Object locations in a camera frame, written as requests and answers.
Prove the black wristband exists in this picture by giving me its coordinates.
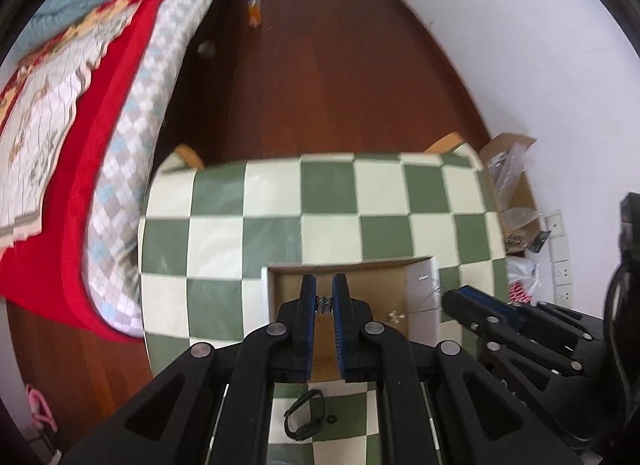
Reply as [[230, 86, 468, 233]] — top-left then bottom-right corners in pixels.
[[283, 388, 326, 442]]

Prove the open cardboard jewelry box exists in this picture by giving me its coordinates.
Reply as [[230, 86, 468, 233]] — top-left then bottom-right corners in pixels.
[[262, 256, 442, 383]]

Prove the checkered quilt bed side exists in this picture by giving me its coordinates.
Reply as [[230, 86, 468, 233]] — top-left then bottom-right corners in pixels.
[[80, 0, 214, 338]]

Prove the clear bubble wrap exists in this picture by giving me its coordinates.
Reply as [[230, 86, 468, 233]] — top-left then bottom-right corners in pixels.
[[480, 133, 540, 233]]

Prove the pink slipper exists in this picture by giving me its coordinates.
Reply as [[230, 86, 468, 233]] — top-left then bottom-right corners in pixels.
[[25, 384, 58, 433]]

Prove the orange drink bottle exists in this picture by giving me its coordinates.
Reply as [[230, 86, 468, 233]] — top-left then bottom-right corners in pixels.
[[247, 0, 262, 28]]

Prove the white red plastic bag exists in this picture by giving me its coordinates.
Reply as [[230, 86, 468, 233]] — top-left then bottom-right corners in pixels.
[[506, 256, 540, 303]]

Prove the green white checkered tablecloth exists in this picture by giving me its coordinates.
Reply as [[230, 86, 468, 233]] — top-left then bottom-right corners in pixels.
[[136, 142, 511, 465]]

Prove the white power strip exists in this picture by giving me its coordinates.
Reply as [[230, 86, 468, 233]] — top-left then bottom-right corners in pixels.
[[544, 210, 573, 308]]

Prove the brown cardboard box on floor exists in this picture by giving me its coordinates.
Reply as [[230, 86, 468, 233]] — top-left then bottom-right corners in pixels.
[[480, 132, 550, 255]]

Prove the small cup under bed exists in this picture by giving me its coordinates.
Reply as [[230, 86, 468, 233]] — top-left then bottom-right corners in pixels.
[[198, 40, 216, 58]]

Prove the red patterned bedspread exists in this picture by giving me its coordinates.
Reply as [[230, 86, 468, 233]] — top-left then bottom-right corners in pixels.
[[1, 0, 162, 343]]

